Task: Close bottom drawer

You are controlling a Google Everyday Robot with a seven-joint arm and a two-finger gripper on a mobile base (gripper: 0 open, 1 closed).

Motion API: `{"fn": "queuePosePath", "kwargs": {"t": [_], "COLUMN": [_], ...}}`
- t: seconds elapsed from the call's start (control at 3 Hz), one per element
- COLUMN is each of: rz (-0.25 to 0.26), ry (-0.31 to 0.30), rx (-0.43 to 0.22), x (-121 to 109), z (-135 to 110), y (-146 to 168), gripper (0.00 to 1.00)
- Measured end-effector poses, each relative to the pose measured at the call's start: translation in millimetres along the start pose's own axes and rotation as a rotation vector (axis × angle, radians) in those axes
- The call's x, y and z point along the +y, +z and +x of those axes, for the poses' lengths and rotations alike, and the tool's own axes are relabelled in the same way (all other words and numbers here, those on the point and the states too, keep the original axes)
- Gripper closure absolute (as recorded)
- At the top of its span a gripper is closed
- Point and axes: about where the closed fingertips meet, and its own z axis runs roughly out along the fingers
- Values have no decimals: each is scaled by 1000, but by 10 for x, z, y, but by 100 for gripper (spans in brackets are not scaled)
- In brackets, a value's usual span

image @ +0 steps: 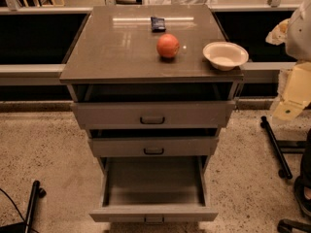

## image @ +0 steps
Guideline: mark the black stand leg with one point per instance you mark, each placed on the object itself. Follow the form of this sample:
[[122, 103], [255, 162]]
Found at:
[[281, 148], [25, 226]]

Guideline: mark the black stand leg right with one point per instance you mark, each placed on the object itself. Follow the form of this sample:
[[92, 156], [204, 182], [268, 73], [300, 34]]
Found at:
[[281, 148]]

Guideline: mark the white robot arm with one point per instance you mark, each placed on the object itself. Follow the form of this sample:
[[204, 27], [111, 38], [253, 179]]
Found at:
[[298, 37]]

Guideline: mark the grey drawer cabinet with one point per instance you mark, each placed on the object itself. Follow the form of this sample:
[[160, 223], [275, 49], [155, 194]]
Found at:
[[115, 60]]

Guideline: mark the black stand leg left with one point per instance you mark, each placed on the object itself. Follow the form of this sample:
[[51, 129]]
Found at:
[[25, 226]]

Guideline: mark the dark blue snack packet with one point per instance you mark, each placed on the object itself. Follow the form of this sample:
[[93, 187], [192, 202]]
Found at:
[[158, 24]]

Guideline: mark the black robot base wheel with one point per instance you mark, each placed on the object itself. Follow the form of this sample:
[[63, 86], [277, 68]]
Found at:
[[287, 225]]

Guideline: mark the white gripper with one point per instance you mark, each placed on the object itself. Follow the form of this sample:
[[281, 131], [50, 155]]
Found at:
[[299, 38]]

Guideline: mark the grey drawer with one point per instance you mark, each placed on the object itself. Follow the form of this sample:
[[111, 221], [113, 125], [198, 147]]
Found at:
[[151, 115], [153, 190], [153, 146]]

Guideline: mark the grey middle drawer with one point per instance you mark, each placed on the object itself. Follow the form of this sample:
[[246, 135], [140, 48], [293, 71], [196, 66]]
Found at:
[[153, 146]]

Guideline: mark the grey bottom drawer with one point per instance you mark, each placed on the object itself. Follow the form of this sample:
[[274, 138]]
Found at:
[[153, 190]]

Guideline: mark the grey top drawer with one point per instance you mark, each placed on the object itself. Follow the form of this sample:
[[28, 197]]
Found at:
[[151, 115]]

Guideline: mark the red apple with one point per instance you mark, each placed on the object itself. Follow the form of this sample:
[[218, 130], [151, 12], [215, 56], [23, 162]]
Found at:
[[167, 46]]

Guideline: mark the white bowl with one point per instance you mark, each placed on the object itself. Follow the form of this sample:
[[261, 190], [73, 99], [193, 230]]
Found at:
[[225, 56]]

